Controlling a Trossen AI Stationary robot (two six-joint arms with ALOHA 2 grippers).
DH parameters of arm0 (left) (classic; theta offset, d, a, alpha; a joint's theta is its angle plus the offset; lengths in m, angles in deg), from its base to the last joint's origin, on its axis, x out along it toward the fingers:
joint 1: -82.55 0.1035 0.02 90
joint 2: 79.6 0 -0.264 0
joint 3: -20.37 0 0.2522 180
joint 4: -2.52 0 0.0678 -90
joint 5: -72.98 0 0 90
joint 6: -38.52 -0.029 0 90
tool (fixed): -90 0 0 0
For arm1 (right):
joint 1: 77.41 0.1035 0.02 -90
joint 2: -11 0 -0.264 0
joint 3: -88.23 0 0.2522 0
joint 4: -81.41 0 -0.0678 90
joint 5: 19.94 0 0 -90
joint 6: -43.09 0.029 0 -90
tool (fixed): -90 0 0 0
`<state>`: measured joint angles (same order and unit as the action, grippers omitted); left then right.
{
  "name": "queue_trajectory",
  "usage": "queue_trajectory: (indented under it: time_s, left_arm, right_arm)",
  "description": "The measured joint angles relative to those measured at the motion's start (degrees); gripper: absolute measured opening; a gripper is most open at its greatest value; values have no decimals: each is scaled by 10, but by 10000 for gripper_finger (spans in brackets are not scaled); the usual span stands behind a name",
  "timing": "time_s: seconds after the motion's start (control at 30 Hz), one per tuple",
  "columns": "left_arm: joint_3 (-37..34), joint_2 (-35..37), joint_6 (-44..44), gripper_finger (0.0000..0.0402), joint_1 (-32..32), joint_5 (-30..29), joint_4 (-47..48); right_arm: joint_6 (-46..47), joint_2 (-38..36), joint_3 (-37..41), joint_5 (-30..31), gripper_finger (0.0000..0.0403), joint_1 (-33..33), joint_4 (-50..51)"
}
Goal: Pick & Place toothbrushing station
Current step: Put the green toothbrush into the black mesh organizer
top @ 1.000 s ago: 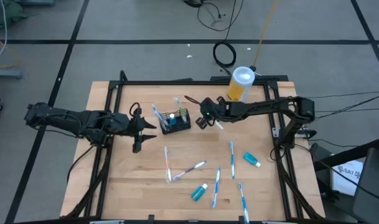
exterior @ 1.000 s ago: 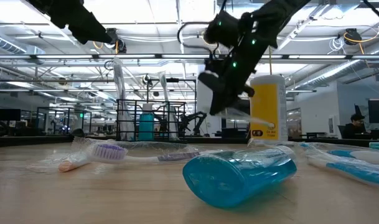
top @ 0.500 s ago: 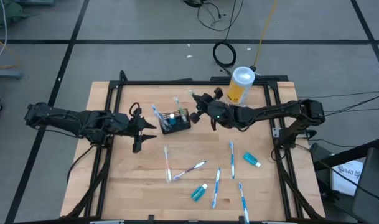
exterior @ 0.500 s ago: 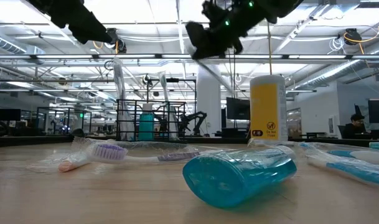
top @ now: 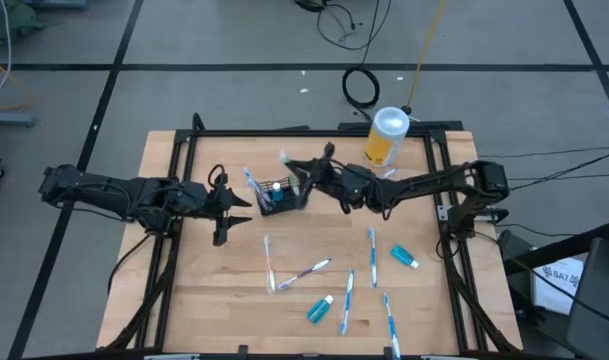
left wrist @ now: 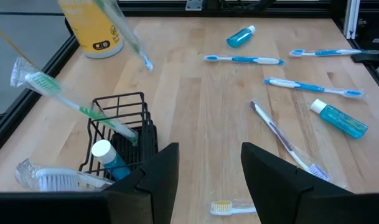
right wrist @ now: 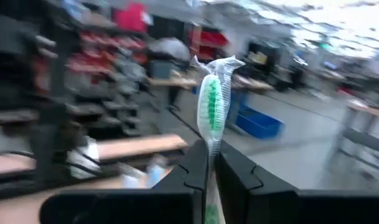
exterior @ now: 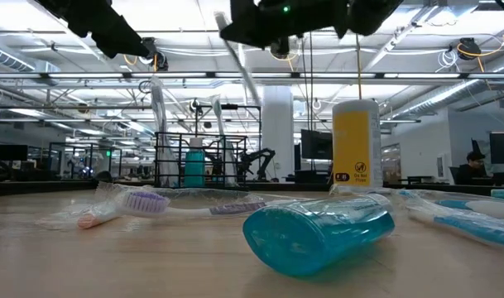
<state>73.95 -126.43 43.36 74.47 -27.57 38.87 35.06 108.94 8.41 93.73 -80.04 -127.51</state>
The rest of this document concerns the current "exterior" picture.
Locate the yellow wipes canister white lid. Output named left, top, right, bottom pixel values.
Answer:
left=331, top=99, right=384, bottom=190

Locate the green white toothbrush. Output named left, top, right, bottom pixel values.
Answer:
left=209, top=94, right=239, bottom=188
left=149, top=75, right=181, bottom=188

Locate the person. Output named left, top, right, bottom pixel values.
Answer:
left=455, top=150, right=492, bottom=185

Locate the orange white toothbrush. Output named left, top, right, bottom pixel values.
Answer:
left=76, top=201, right=127, bottom=230

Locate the blue white toothbrush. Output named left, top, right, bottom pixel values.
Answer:
left=404, top=202, right=504, bottom=252
left=433, top=199, right=504, bottom=221

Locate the black wire caddy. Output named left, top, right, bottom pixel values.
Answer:
left=153, top=131, right=249, bottom=190

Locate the purple white toothbrush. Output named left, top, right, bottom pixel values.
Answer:
left=114, top=190, right=296, bottom=219

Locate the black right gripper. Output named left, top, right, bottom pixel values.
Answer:
left=219, top=0, right=350, bottom=50

